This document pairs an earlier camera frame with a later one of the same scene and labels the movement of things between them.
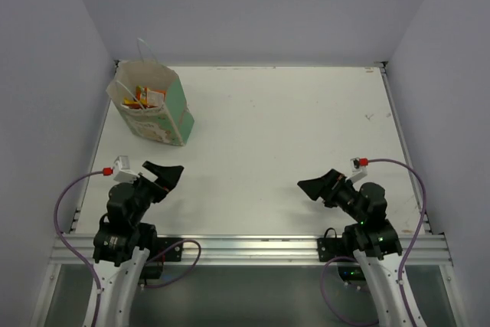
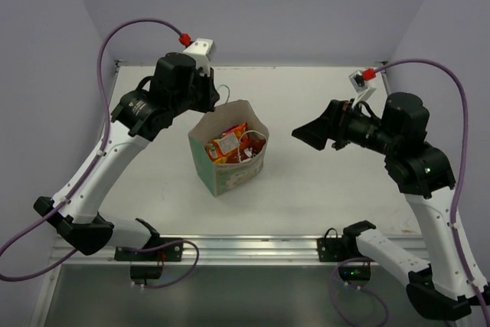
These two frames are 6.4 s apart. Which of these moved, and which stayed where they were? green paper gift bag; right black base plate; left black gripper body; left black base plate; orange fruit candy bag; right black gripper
Moved: right black gripper; green paper gift bag; orange fruit candy bag; left black gripper body
Stayed: left black base plate; right black base plate
